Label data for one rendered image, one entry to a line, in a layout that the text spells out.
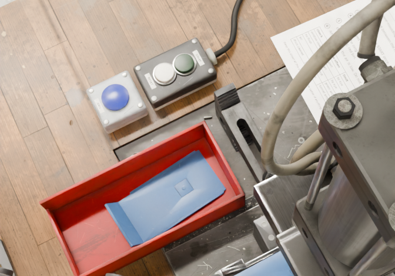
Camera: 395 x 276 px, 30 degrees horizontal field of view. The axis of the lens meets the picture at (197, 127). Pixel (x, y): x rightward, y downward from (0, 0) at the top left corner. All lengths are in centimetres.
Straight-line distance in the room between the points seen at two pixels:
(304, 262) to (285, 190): 9
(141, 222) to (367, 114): 64
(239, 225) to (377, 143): 62
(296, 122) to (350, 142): 65
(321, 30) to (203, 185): 30
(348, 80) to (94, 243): 43
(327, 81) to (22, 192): 47
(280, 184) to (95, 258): 34
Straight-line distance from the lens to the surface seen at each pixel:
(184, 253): 103
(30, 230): 107
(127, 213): 104
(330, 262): 65
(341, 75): 111
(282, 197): 79
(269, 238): 94
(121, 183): 105
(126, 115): 106
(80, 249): 104
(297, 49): 112
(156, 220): 103
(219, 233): 103
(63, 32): 117
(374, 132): 43
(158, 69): 107
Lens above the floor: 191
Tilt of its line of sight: 70 degrees down
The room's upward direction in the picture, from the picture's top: 10 degrees counter-clockwise
